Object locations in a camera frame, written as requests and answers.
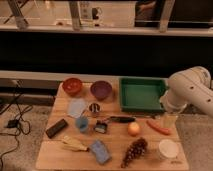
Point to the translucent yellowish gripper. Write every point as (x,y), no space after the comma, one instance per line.
(169,120)

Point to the blue sponge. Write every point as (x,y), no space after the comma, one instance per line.
(99,149)

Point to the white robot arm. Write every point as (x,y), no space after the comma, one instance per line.
(190,86)

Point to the blue plastic cup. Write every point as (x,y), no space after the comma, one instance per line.
(82,124)

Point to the orange carrot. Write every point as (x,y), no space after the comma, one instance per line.
(158,128)

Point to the white round lid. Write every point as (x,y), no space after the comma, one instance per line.
(168,149)

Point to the orange apple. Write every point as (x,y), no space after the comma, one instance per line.
(133,129)

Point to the green plastic tray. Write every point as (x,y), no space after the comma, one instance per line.
(141,94)

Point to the dark grape bunch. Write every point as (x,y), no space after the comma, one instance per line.
(137,149)

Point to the small black clip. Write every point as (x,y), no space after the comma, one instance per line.
(101,127)

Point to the purple bowl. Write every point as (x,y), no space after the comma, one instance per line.
(101,89)

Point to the light blue plate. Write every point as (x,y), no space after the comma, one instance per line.
(76,107)

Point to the yellow banana bunch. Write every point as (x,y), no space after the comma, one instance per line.
(73,144)

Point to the red bowl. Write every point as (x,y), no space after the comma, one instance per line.
(72,86)

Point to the black rectangular block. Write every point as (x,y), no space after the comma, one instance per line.
(56,128)

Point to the black power adapter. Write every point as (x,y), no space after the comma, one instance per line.
(12,123)

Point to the black handled knife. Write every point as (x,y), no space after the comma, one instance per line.
(118,119)

